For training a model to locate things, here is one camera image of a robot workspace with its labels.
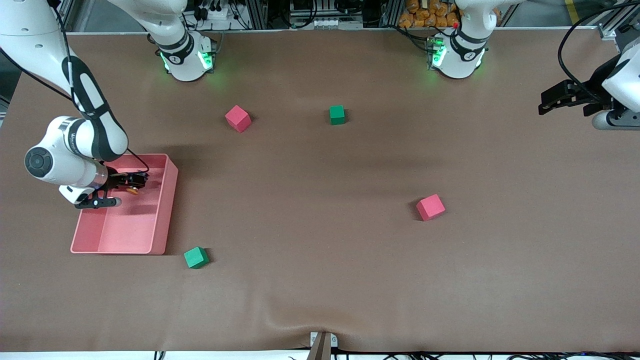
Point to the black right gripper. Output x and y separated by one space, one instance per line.
118 179

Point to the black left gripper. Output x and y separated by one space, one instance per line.
595 86

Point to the orange capped black push button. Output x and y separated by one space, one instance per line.
133 190

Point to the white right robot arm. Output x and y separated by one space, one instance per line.
60 160

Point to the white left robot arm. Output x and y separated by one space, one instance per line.
460 62

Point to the pink plastic tray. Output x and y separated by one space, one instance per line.
130 230

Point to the green foam cube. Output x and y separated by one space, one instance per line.
195 258
337 115

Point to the pink foam cube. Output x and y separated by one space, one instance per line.
430 207
237 119

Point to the pile of orange bags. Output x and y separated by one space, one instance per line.
425 15

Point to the white power strip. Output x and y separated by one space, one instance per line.
217 14

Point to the brown table cloth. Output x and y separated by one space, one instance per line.
320 260

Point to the white connector block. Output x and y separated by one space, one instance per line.
330 23

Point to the grey metal mounting plate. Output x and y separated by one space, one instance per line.
333 341

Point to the aluminium frame profile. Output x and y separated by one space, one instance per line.
612 27

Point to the aluminium rack post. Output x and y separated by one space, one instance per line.
390 12
257 12

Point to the brown camera stand pole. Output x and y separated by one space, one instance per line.
320 350

